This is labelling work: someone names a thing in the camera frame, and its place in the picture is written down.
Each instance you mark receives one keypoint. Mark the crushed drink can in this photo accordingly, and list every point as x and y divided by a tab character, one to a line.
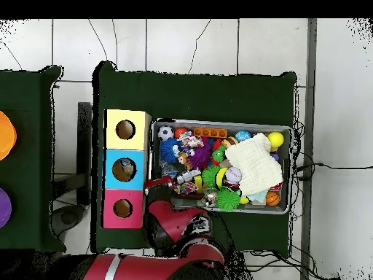
209	197

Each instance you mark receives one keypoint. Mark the green puffer ball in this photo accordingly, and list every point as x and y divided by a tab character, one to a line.
228	199

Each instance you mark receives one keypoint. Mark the cream waffle cloth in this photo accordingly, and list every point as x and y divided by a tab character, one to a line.
253	166

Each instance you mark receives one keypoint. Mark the orange basketball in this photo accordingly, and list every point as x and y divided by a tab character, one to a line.
272	198

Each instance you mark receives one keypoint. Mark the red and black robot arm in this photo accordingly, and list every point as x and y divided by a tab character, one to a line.
169	221

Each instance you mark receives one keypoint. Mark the wooden box with three holes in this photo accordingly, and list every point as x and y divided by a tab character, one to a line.
126	140

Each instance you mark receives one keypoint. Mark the blue puffer ball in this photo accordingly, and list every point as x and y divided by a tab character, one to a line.
169	150

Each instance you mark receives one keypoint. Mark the soccer ball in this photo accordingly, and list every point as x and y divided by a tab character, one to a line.
165	133

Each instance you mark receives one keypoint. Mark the purple spiky toy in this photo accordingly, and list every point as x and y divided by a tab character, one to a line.
201	156

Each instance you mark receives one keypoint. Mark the white baseball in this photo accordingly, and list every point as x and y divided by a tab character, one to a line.
233	175

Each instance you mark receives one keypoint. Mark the dark green table cloth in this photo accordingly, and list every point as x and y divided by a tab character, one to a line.
189	96
29	116

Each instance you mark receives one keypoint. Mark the purple round object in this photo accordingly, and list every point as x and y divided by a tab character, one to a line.
4	208

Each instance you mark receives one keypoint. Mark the orange round object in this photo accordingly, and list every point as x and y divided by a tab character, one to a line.
7	135

